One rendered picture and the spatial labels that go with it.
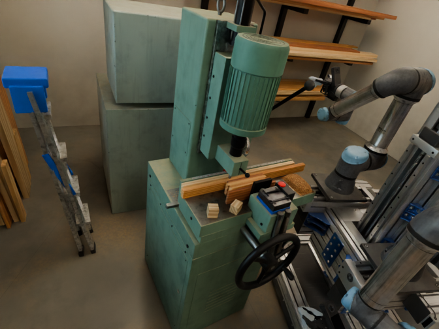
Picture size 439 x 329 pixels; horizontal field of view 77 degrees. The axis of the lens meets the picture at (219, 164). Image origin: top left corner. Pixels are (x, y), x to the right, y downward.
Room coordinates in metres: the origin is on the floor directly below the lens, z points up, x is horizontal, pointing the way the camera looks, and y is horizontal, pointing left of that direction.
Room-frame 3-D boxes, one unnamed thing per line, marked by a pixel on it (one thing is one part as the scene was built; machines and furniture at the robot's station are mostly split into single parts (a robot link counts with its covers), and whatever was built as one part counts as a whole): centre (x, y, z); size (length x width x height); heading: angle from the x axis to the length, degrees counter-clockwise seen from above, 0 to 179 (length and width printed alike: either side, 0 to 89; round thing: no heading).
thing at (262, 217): (0.85, -0.24, 0.91); 0.15 x 0.14 x 0.09; 126
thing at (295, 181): (1.08, -0.38, 0.92); 0.14 x 0.09 x 0.04; 36
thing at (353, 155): (1.27, -0.67, 0.98); 0.13 x 0.12 x 0.14; 120
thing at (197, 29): (1.18, 0.12, 1.16); 0.22 x 0.22 x 0.72; 36
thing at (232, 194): (0.91, -0.15, 0.93); 0.24 x 0.01 x 0.06; 126
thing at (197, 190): (1.02, -0.15, 0.92); 0.67 x 0.02 x 0.04; 126
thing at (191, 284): (1.05, 0.02, 0.35); 0.58 x 0.45 x 0.71; 36
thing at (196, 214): (0.92, -0.19, 0.87); 0.61 x 0.30 x 0.06; 126
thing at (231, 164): (0.97, -0.04, 1.03); 0.14 x 0.07 x 0.09; 36
